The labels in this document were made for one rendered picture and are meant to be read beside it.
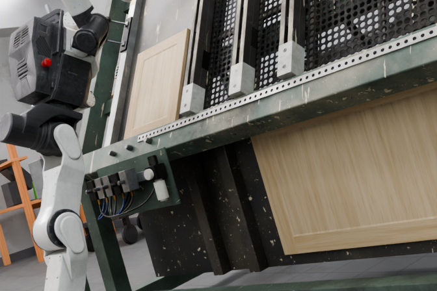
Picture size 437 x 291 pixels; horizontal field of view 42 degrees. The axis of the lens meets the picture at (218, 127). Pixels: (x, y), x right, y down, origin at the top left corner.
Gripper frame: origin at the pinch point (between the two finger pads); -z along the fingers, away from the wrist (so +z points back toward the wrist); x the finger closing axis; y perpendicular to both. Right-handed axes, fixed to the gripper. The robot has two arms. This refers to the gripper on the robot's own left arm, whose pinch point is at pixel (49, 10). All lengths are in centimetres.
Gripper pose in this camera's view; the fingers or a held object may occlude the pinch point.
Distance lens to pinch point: 294.5
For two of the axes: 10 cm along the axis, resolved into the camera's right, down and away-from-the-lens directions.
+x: 8.8, -4.5, -1.4
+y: -2.5, -1.9, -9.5
